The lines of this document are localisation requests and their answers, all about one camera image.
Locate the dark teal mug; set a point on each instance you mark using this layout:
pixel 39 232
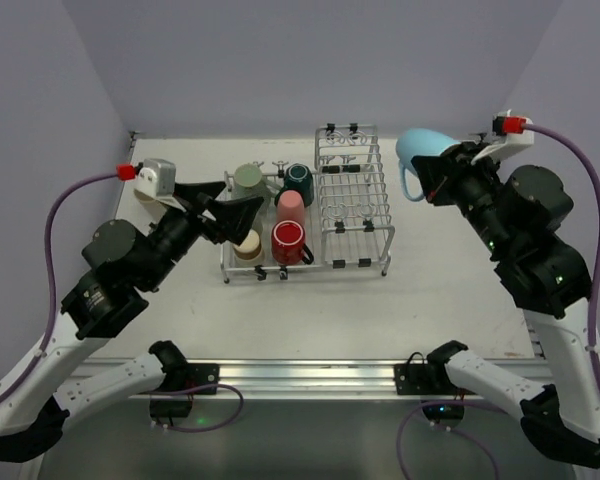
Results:
pixel 299 178

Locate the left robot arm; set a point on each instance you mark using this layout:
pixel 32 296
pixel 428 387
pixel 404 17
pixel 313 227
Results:
pixel 37 401

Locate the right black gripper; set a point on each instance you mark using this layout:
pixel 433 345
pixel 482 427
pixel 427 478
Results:
pixel 443 176

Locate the left controller box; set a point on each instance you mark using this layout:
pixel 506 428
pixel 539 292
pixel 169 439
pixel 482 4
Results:
pixel 169 411

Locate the controller box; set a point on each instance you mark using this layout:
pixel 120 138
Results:
pixel 169 411
pixel 449 414

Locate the silver wire dish rack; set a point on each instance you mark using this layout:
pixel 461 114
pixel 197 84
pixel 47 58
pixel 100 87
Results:
pixel 349 224

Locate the cream brown cup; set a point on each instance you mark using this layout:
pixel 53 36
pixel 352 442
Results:
pixel 250 252

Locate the red mug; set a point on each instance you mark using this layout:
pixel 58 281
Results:
pixel 288 244

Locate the tall beige cup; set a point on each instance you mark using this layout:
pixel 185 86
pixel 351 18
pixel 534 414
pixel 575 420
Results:
pixel 148 203

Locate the light blue mug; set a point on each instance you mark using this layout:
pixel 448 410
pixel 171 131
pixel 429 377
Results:
pixel 417 142

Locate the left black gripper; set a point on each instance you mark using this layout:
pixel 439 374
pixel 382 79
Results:
pixel 200 215

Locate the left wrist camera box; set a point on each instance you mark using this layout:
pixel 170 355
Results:
pixel 156 178

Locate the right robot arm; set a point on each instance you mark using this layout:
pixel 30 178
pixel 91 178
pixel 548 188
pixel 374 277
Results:
pixel 548 280

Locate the pink cup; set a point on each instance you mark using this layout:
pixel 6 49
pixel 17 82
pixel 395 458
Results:
pixel 290 207

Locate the aluminium mounting rail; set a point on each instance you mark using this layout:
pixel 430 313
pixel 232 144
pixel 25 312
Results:
pixel 314 379

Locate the right controller box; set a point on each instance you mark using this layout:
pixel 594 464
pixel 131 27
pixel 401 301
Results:
pixel 449 414

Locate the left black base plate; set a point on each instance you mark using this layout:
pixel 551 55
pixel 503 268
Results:
pixel 201 374

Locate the sage green mug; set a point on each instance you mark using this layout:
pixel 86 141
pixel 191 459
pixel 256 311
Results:
pixel 249 180

